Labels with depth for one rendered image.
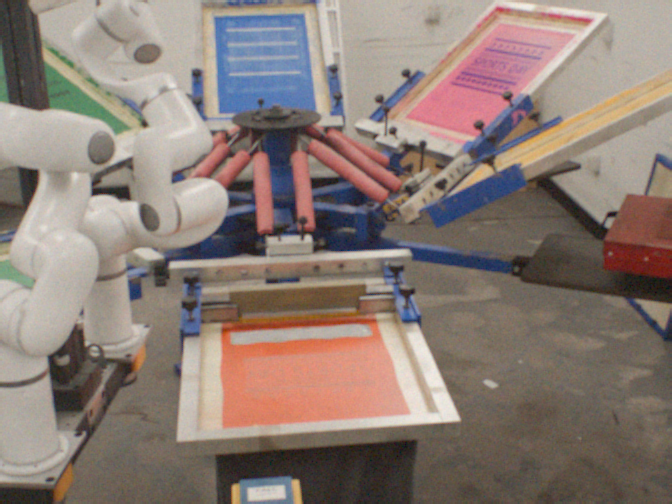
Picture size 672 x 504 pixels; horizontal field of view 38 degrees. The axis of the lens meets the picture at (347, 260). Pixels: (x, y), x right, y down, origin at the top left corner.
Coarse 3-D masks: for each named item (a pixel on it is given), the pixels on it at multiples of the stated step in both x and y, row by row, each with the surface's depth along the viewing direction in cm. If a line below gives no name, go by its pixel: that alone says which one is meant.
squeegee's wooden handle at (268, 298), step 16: (240, 288) 249; (256, 288) 249; (272, 288) 250; (288, 288) 250; (304, 288) 250; (320, 288) 251; (336, 288) 251; (352, 288) 252; (240, 304) 250; (256, 304) 250; (272, 304) 251; (288, 304) 251; (304, 304) 252; (320, 304) 252; (336, 304) 253; (352, 304) 254
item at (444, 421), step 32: (224, 288) 267; (192, 352) 231; (416, 352) 230; (192, 384) 217; (192, 416) 204; (416, 416) 203; (448, 416) 203; (192, 448) 196; (224, 448) 197; (256, 448) 198; (288, 448) 199
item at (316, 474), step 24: (216, 456) 208; (240, 456) 209; (264, 456) 209; (288, 456) 210; (312, 456) 211; (336, 456) 212; (360, 456) 213; (384, 456) 214; (408, 456) 214; (240, 480) 211; (312, 480) 213; (336, 480) 215; (360, 480) 216; (384, 480) 217; (408, 480) 217
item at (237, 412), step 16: (224, 336) 247; (224, 352) 239; (240, 352) 239; (256, 352) 239; (272, 352) 239; (288, 352) 239; (304, 352) 238; (224, 368) 231; (240, 368) 231; (224, 384) 224; (240, 384) 224; (224, 400) 217; (240, 400) 217; (256, 400) 217; (272, 400) 217; (288, 400) 217; (304, 400) 217; (224, 416) 210; (240, 416) 210; (256, 416) 210; (272, 416) 210; (288, 416) 210; (304, 416) 210
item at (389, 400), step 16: (304, 320) 256; (320, 320) 256; (336, 320) 255; (352, 320) 255; (368, 320) 255; (368, 336) 246; (320, 352) 238; (368, 352) 238; (384, 352) 238; (384, 368) 230; (384, 384) 223; (320, 400) 216; (336, 400) 216; (352, 400) 216; (368, 400) 216; (384, 400) 216; (400, 400) 216; (320, 416) 210; (336, 416) 210; (352, 416) 210; (368, 416) 210; (384, 416) 210
